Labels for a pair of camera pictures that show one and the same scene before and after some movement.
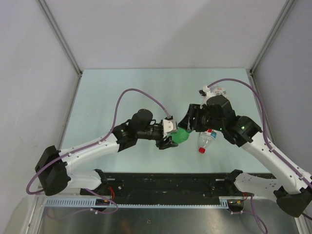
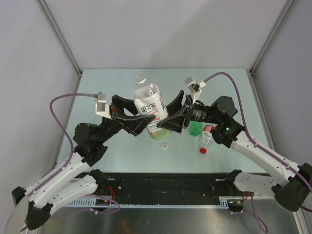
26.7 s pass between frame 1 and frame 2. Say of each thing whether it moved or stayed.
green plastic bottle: moved
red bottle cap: stayed
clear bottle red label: stayed
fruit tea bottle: moved
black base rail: stayed
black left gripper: moved
